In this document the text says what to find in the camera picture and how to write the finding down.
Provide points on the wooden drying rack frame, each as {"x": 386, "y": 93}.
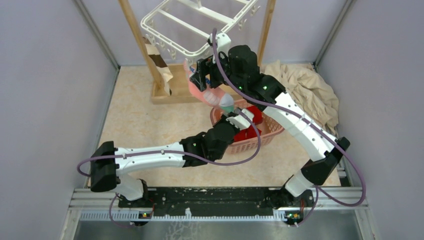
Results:
{"x": 178, "y": 84}

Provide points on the pink plastic laundry basket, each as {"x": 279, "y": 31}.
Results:
{"x": 246, "y": 139}

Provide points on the pink sock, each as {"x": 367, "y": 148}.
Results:
{"x": 213, "y": 97}

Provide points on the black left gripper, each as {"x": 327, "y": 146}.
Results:
{"x": 224, "y": 120}

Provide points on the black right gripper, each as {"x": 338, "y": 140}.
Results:
{"x": 203, "y": 67}

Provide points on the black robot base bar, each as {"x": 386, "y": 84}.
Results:
{"x": 196, "y": 204}

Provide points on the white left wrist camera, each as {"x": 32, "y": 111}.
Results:
{"x": 247, "y": 117}

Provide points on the beige crumpled cloth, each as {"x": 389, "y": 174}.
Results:
{"x": 309, "y": 90}

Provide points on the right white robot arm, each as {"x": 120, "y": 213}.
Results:
{"x": 238, "y": 69}

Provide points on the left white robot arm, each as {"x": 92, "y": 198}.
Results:
{"x": 110, "y": 169}

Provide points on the white plastic clip hanger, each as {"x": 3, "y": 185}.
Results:
{"x": 180, "y": 28}

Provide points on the beige brown sock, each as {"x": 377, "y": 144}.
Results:
{"x": 160, "y": 64}

